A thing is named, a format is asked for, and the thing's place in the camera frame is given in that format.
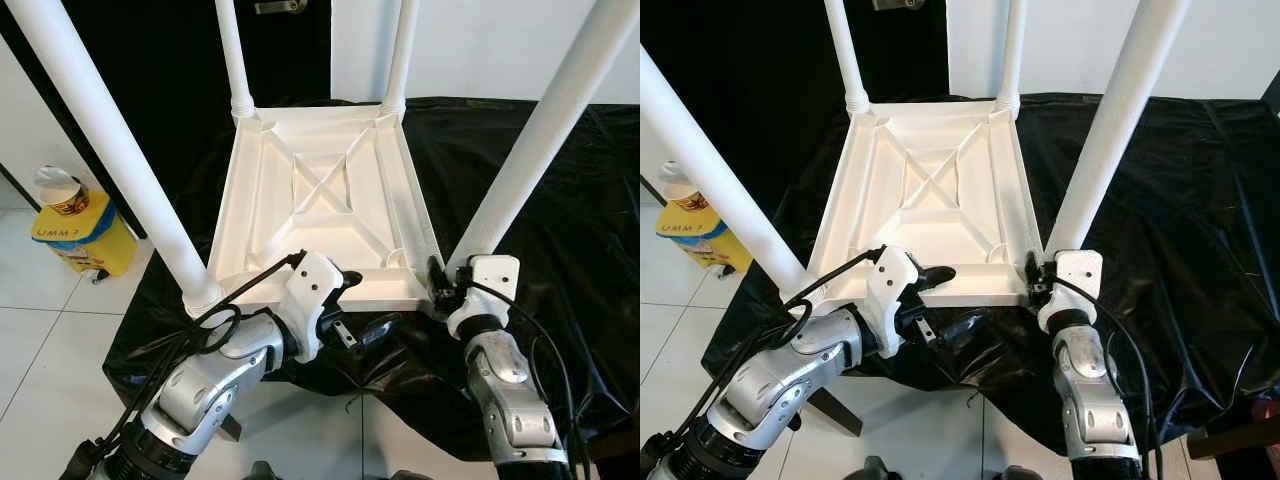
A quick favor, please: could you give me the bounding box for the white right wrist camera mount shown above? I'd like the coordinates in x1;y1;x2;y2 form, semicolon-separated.
1038;250;1104;333
447;255;521;339

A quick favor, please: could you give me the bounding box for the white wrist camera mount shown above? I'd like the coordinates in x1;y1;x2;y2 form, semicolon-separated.
280;250;346;363
865;245;929;359
1038;250;1104;333
447;255;521;339

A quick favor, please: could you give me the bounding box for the yellow blue cardboard box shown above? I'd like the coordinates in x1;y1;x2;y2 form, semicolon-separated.
30;195;139;279
655;190;753;276

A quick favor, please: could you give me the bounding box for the black door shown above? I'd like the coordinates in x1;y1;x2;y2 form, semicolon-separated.
0;0;334;241
640;0;951;216

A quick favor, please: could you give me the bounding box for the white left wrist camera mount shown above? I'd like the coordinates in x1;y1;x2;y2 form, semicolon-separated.
280;250;346;363
865;245;929;359

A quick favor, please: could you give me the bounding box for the white brown paper cup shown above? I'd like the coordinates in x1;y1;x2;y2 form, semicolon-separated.
660;160;711;211
35;165;91;216

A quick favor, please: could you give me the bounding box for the black plastic table sheet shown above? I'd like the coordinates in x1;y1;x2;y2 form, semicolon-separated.
103;95;641;461
700;92;1280;456

